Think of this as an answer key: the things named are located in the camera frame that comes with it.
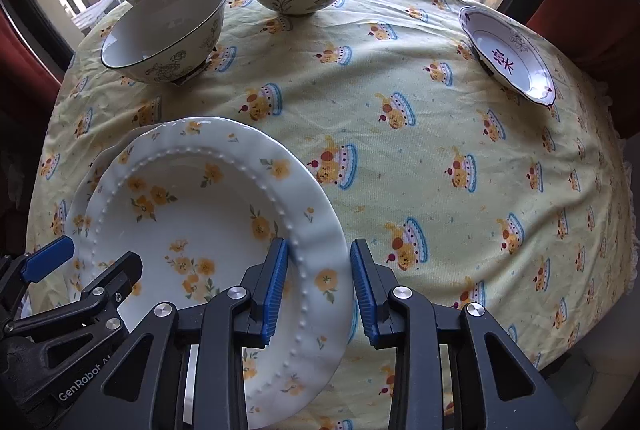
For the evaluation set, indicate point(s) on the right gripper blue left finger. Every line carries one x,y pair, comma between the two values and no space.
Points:
243,316

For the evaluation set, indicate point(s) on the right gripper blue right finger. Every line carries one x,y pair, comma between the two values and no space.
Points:
396,317

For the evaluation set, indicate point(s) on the scalloped yellow flower plate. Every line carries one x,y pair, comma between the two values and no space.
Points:
82,209

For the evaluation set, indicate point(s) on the yellow patterned tablecloth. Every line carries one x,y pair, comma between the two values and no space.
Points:
467,190

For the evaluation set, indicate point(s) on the red curtain left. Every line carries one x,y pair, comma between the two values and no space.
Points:
22,70

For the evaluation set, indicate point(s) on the red curtain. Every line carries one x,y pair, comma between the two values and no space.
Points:
600,36
22,70

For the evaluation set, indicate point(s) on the beaded rim yellow flower plate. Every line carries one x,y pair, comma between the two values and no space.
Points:
200,200

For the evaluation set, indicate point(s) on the white outdoor unit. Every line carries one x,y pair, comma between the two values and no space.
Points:
87,20

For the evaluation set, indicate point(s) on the red curtain right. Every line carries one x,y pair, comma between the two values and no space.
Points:
600,36

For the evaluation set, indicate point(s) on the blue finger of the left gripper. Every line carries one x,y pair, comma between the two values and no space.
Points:
105,293
17,273

